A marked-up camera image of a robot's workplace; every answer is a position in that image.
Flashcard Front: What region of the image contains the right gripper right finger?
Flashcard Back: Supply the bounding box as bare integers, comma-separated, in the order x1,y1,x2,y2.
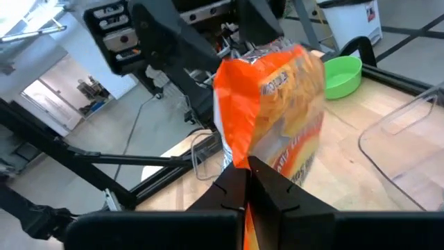
246,156,444,250

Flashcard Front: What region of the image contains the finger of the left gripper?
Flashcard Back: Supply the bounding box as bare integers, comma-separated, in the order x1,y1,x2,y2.
237,0,284,46
128,0,223,72

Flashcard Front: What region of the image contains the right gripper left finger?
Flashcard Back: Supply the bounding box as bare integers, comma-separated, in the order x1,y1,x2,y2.
64,162,251,250

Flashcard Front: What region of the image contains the orange ramen packet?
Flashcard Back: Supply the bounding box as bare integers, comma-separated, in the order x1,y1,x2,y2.
212,37,327,250

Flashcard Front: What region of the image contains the grey metal stand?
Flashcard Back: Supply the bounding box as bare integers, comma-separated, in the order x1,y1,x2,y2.
291,0,325,53

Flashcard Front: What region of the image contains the white trash bin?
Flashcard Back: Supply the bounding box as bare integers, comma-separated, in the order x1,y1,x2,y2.
317,0,384,49

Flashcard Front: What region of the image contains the green plastic bowl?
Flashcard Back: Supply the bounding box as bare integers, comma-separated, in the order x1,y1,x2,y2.
323,55,364,101

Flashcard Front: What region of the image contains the clear plastic bin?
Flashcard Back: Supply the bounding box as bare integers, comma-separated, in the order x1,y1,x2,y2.
357,83,444,212

